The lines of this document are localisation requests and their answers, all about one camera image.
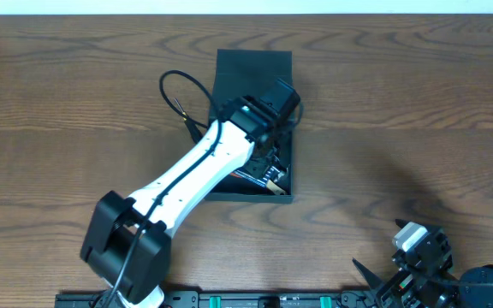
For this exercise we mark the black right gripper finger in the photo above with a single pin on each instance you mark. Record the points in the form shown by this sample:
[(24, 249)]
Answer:
[(408, 227), (373, 281)]

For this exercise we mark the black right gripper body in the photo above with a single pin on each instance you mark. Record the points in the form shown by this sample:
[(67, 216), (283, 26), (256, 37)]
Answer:
[(411, 285)]

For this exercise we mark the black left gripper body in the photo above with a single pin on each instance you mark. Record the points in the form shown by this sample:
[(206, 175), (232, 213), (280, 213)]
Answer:
[(270, 158)]

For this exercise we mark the orange scraper with wooden handle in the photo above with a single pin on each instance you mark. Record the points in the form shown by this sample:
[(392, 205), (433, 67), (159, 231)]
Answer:
[(274, 186)]

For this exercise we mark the blue clear screwdriver set case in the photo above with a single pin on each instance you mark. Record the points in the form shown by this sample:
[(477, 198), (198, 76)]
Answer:
[(270, 176)]

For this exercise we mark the black yellow screwdriver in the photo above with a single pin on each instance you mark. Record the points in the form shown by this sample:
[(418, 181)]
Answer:
[(192, 128)]

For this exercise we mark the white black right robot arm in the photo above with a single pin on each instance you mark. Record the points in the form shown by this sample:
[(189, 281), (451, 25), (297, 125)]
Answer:
[(473, 289)]

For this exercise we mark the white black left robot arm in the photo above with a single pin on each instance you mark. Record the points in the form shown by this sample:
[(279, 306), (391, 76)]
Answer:
[(128, 240)]

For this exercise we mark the black open gift box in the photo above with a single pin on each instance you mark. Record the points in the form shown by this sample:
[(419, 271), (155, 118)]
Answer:
[(251, 72)]

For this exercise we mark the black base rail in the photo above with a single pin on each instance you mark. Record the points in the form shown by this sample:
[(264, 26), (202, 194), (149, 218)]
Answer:
[(194, 299)]

